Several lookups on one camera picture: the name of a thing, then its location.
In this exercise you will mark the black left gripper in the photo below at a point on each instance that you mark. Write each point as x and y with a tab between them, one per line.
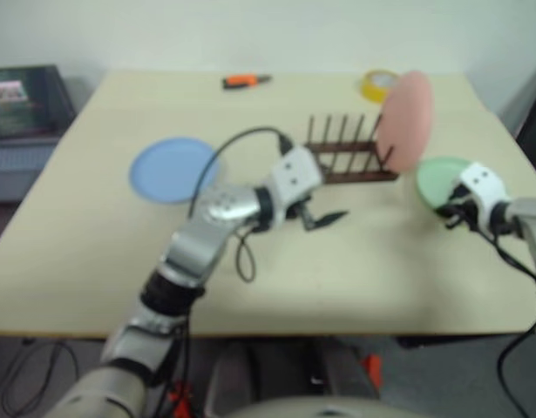
304	211

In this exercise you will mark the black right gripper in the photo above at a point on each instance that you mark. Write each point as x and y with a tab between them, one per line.
466	209

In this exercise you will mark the green round plate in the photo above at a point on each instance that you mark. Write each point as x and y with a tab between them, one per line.
437	176

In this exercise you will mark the red round plate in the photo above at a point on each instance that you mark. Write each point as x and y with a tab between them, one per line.
405	122

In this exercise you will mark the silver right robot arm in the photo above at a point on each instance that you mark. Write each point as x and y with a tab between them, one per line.
529	211

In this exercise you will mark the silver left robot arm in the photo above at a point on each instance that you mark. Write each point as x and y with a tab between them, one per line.
224	206

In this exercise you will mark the dark wooden dish rack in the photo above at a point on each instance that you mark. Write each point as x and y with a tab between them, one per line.
359	177

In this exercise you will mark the yellow tape roll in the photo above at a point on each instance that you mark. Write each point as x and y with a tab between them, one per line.
372	91

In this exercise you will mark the small red object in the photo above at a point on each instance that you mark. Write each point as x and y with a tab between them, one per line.
372	368
180	396

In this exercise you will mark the orange and black utility knife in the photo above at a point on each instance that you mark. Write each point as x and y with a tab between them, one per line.
241	81

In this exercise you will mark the blue round plate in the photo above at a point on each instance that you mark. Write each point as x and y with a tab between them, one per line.
167	170

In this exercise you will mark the light grey rounded robot torso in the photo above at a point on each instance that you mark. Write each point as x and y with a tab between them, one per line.
328	402

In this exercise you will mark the open laptop computer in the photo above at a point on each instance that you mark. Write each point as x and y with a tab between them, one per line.
32	100

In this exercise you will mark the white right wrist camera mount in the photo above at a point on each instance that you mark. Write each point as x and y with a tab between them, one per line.
483	178

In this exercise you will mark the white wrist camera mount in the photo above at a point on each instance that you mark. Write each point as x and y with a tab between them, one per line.
483	178
293	172

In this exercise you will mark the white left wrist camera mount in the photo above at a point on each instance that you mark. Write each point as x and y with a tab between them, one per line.
293	172

